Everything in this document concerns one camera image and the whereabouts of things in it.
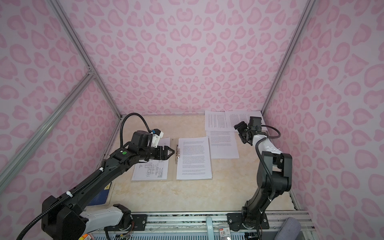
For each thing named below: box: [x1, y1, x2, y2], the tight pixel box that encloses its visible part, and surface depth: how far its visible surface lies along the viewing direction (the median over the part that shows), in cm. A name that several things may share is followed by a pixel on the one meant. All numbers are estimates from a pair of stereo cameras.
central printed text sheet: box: [205, 110, 228, 131], surface depth 119 cm
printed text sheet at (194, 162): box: [176, 136, 213, 180], surface depth 97 cm
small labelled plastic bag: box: [218, 223, 232, 240], surface depth 70 cm
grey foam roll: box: [274, 217, 302, 240], surface depth 70 cm
